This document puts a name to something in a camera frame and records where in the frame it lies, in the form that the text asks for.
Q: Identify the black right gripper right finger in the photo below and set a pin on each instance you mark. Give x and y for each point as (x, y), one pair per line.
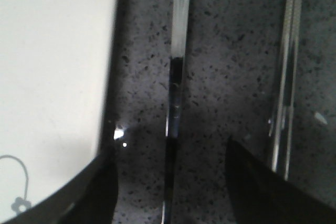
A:
(258, 195)

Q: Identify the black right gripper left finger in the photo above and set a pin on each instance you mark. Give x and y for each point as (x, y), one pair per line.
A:
(90, 197)

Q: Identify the cream rabbit serving tray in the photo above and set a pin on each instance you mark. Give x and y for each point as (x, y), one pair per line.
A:
(55, 57)

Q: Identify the silver fork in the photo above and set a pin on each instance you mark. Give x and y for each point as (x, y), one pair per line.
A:
(174, 107)

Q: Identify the silver chopstick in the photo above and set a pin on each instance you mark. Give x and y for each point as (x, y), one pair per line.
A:
(281, 120)

